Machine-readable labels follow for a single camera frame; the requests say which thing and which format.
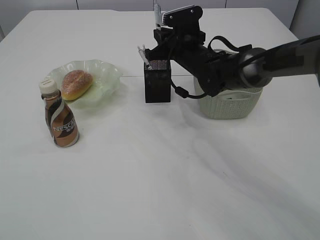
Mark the green plastic woven basket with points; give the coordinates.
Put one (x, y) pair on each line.
(230, 104)

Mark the olive green ballpoint pen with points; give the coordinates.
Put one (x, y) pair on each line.
(139, 51)

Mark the black mesh pen holder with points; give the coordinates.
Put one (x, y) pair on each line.
(157, 86)

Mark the brown Nescafe coffee bottle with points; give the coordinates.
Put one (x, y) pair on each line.
(59, 117)

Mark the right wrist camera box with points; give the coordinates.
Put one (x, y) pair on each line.
(186, 14)

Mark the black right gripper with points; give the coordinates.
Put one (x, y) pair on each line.
(185, 45)

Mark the sugared bread roll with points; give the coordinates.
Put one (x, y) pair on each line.
(75, 84)

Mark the blue grey ballpoint pen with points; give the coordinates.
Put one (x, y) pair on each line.
(158, 15)

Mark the green wavy glass plate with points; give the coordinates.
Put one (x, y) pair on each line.
(106, 80)

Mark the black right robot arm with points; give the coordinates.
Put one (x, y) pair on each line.
(245, 67)

